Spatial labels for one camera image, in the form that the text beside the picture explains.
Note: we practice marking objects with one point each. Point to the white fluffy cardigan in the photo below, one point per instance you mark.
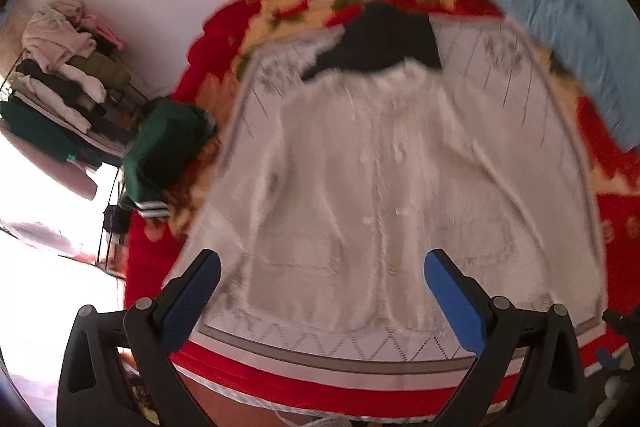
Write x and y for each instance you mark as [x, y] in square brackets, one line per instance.
[326, 225]

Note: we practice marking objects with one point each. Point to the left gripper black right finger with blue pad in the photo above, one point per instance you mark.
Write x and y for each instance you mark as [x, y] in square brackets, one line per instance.
[551, 387]

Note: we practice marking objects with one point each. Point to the clothes rack with garments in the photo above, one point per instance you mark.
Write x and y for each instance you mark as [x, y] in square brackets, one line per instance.
[67, 115]

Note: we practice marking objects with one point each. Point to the white floral grid bedsheet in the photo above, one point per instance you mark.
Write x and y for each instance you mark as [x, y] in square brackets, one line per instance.
[489, 55]

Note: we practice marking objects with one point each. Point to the green striped-cuff jacket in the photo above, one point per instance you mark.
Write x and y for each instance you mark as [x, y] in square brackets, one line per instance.
[169, 138]

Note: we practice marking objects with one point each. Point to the black folded garment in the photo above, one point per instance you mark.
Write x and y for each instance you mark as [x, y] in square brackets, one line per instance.
[379, 38]

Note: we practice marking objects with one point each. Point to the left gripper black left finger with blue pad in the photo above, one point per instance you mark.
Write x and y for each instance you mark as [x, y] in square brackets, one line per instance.
[93, 390]

